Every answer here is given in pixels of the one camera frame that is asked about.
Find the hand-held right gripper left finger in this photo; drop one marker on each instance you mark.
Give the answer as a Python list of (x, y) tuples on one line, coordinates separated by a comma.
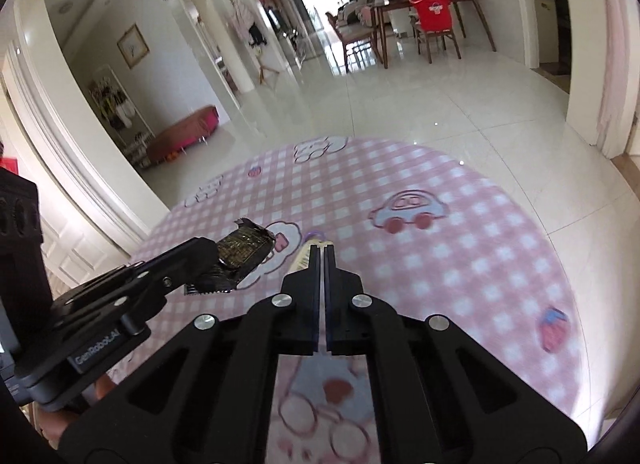
[(316, 304)]

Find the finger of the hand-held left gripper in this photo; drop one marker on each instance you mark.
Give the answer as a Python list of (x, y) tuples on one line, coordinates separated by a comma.
[(190, 251), (172, 281)]

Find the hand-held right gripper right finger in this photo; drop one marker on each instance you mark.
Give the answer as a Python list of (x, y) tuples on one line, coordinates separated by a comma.
[(331, 304)]

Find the beige purple wrapper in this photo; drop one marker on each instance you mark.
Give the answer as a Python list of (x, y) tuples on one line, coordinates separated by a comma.
[(304, 259)]

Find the dark foil wrapper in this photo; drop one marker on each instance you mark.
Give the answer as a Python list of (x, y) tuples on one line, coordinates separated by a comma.
[(245, 249)]

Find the person's left hand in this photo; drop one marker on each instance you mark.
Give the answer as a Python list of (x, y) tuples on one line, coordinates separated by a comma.
[(102, 388)]

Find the pink bench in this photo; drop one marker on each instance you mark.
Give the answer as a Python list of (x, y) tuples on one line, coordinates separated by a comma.
[(185, 133)]

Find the shoe rack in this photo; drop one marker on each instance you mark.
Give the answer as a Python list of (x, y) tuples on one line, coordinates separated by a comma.
[(122, 113)]

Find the framed picture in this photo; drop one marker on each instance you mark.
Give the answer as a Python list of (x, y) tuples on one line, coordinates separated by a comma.
[(133, 46)]

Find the hanging white coat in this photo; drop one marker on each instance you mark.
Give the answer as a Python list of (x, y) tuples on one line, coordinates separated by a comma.
[(242, 18)]

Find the wooden chair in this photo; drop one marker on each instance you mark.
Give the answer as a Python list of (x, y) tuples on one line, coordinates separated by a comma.
[(357, 36)]

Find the wooden dining table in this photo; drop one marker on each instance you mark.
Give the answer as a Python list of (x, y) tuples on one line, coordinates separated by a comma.
[(395, 3)]

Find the chair with red cover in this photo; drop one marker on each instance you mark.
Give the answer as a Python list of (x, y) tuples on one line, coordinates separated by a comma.
[(435, 11)]

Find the white cabinet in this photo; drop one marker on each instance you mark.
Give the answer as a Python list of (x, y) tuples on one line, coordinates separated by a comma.
[(545, 28)]

